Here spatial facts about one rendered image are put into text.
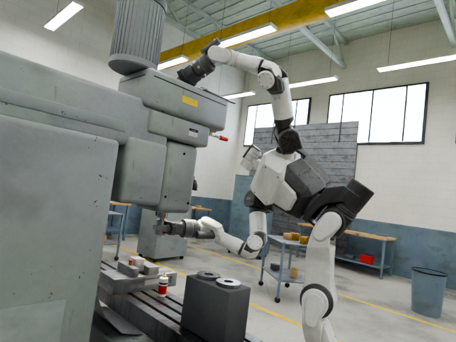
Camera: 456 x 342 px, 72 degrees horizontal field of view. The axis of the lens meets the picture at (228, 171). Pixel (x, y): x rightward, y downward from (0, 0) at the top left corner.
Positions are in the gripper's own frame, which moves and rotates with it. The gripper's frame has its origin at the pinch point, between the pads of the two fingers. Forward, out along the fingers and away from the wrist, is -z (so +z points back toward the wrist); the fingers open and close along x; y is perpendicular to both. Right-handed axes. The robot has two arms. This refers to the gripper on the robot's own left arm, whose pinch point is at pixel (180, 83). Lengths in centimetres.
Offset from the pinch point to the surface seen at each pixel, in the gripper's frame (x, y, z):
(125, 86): -23.2, -3.2, -13.5
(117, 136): -34.6, -30.7, -14.5
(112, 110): -37.6, -22.3, -10.5
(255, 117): 855, 385, -217
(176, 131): -9.8, -27.3, -4.4
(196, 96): -2.9, -13.3, 6.9
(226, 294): -18, -96, 0
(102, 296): -6, -80, -75
